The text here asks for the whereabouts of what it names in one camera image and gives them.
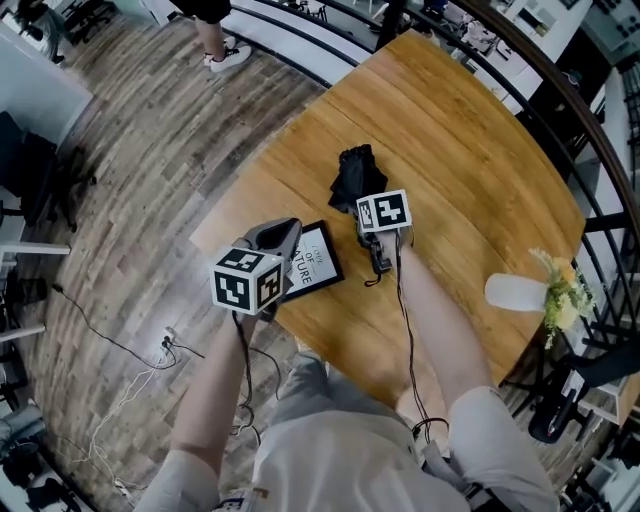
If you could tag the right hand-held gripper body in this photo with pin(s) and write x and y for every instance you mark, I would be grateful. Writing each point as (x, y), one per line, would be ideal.
(385, 210)

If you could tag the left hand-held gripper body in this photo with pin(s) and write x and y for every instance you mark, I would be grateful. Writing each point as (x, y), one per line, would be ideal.
(235, 287)

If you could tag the dark metal railing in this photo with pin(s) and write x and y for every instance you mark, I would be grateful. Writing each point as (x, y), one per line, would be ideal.
(595, 130)

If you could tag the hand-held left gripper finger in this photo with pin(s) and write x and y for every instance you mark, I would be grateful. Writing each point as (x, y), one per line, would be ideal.
(270, 224)
(295, 250)

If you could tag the white desk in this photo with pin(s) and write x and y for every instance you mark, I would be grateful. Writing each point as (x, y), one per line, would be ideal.
(30, 248)

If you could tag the wooden table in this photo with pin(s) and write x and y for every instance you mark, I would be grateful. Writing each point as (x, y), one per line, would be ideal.
(450, 165)

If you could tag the red bottle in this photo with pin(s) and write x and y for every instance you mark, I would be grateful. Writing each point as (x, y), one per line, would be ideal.
(555, 419)

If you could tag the person's grey trousers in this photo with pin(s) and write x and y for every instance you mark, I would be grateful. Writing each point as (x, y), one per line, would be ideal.
(320, 390)

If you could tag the black high-back office chair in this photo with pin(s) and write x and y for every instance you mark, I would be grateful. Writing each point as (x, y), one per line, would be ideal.
(30, 170)

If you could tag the yellow flower bouquet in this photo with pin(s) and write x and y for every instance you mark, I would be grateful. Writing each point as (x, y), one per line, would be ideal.
(565, 295)

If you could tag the black framed picture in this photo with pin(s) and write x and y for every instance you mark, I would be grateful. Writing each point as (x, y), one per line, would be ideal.
(315, 260)

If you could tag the person's white shirt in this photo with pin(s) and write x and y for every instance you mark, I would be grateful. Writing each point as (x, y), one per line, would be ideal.
(340, 465)

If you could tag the white power strip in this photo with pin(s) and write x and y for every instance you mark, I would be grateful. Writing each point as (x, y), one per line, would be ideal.
(167, 340)

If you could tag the black office chair white frame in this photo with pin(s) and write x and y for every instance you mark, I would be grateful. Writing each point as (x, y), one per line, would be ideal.
(600, 370)

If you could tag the person's left forearm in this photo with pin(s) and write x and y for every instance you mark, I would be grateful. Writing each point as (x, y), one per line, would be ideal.
(215, 380)

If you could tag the white vase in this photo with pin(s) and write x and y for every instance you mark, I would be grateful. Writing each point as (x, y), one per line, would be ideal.
(512, 292)

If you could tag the person's right forearm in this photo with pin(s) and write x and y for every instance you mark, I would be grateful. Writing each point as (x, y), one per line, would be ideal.
(440, 320)

